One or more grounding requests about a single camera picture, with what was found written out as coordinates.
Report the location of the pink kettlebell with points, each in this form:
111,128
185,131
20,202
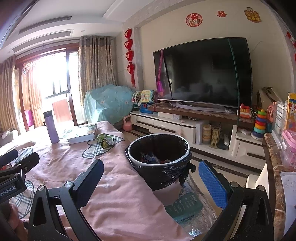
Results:
127,123

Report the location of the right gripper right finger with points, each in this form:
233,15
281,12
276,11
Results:
216,184

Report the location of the white tv cabinet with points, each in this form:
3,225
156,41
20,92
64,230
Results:
238,147

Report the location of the purple thermos bottle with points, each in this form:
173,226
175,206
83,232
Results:
49,122

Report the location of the green remote control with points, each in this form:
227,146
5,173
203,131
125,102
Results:
184,207

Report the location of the pink stick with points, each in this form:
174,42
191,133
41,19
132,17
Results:
159,84

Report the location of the rainbow stacking ring toy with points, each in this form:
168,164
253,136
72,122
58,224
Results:
260,123

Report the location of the pink tablecloth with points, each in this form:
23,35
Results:
122,206

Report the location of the red hanging lantern decoration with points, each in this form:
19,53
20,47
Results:
130,55

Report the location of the red toy phone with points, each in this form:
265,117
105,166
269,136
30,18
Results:
244,112

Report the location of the left hand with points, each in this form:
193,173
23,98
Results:
17,224

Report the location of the colourful children's book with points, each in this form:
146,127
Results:
81,133

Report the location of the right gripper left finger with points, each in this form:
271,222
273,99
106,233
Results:
86,182

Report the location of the toy cash register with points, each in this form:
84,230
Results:
147,98

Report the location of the green snack wrappers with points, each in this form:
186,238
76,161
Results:
105,140

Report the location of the teal covered furniture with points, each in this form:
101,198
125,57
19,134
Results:
109,103

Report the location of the plaid cloth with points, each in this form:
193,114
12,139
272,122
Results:
95,149

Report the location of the black trash bin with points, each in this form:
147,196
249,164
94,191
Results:
163,160

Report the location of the beige curtain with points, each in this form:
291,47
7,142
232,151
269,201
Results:
96,63

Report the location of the black television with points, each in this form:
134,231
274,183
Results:
211,71

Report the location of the red round wall decal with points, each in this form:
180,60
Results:
194,20

